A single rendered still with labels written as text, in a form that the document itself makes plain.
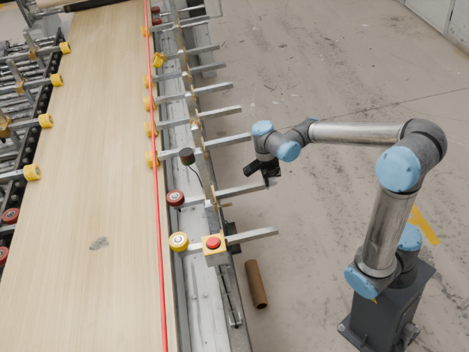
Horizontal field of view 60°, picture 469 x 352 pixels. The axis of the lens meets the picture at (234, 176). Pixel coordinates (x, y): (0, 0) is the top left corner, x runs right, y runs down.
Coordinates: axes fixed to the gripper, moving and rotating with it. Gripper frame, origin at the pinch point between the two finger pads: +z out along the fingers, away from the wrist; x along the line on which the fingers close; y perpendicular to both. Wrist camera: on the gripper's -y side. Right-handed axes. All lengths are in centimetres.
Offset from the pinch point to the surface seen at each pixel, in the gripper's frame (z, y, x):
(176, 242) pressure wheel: -9, -43, -26
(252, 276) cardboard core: 74, -16, 1
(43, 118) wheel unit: -18, -111, 77
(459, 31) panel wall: 73, 238, 211
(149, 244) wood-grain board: -9, -54, -24
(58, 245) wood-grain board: -10, -93, -14
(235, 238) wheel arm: -1.3, -19.2, -25.8
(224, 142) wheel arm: -13.6, -14.0, 23.4
